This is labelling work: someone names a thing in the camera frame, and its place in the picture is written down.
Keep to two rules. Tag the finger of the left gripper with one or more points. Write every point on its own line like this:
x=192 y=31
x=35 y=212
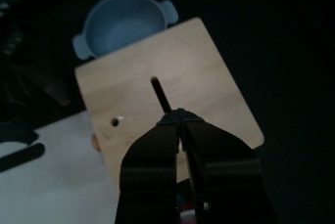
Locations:
x=19 y=133
x=57 y=91

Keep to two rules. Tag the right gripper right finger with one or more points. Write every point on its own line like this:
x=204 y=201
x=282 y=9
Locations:
x=231 y=182

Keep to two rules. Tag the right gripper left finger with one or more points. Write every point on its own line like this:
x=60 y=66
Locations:
x=148 y=175

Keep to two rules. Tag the blue toy pot bowl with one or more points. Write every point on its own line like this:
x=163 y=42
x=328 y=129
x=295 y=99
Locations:
x=123 y=25

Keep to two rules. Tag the wooden drawer box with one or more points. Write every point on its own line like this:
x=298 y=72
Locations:
x=175 y=71

